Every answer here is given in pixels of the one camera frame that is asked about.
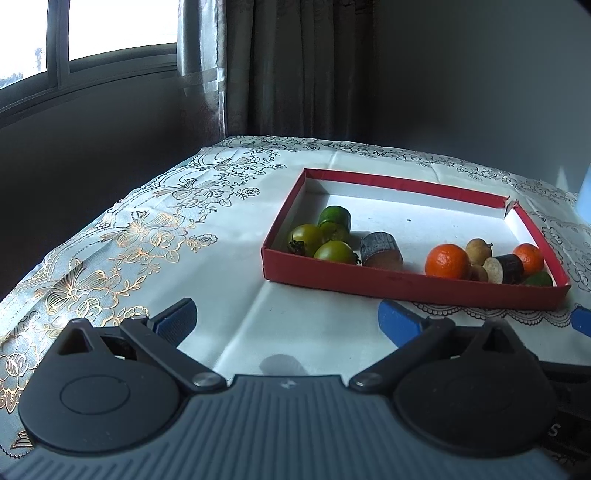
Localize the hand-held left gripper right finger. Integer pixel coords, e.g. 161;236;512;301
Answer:
348;299;526;394

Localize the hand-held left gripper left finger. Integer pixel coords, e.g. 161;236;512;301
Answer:
57;298;228;394

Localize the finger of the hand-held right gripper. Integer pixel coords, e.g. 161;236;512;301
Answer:
571;305;591;339

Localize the eggplant chunk with tan face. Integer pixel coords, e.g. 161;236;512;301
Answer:
360;232;404;268

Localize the orange mandarin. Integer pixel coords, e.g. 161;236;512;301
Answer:
512;243;544;278
425;244;472;280

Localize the green tomato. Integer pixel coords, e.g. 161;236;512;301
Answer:
314;240;361;265
288;224;324;257

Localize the eggplant chunk with pale face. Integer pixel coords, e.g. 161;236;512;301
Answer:
483;254;525;285

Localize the red cardboard box tray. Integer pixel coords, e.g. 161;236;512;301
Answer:
261;168;572;311

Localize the green cucumber chunk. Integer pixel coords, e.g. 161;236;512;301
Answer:
318;206;352;243

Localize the white floral tablecloth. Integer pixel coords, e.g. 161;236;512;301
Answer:
0;135;591;462

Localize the light blue electric kettle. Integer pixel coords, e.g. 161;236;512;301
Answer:
576;166;591;222

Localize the sheer patterned curtain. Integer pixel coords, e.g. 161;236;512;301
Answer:
177;0;229;141

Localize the dark drape curtain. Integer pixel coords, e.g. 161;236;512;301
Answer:
224;0;375;139

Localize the window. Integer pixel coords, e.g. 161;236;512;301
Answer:
0;0;181;125

